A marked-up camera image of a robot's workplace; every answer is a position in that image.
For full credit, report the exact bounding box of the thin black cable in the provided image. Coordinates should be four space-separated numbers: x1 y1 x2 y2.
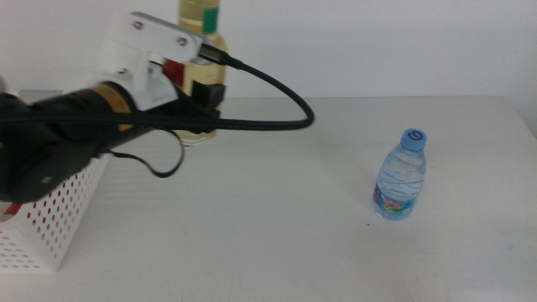
99 128 186 180

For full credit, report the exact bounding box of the white perforated plastic basket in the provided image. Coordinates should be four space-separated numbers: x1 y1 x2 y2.
0 89 111 273

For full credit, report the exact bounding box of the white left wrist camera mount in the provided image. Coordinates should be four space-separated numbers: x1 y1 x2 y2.
96 10 206 112

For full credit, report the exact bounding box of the yellow tea bottle clear cap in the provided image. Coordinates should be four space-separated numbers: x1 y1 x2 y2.
162 0 230 148

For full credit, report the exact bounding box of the small water bottle blue cap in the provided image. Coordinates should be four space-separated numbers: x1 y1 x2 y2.
372 128 428 222

